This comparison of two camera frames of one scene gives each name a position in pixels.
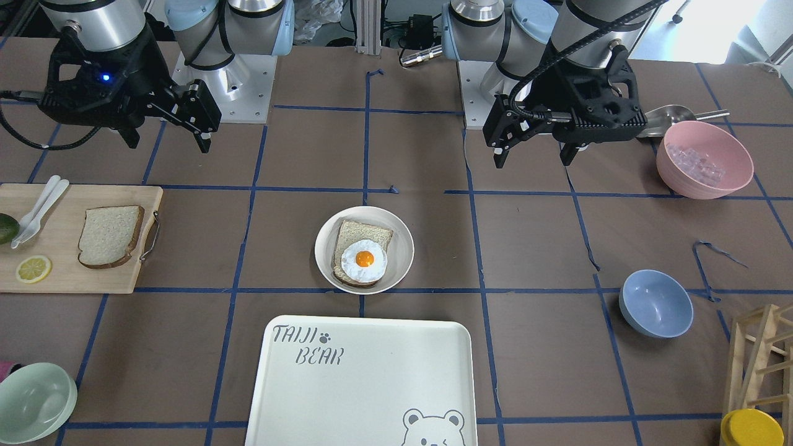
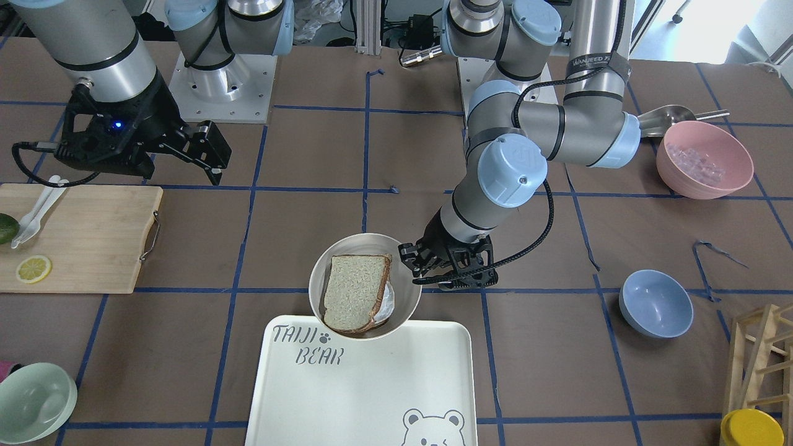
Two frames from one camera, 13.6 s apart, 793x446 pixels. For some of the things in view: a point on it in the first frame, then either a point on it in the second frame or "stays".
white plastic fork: [54, 182] stays
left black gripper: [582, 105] → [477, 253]
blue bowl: [652, 303] stays
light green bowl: [36, 401] stays
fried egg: [363, 261] → [388, 301]
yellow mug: [750, 427] stays
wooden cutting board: [58, 238] stays
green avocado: [9, 228] stays
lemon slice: [33, 269] stays
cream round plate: [400, 254] → [407, 293]
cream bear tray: [342, 381] stays
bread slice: [108, 234] → [354, 286]
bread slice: [350, 232] → [355, 319]
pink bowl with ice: [700, 160] stays
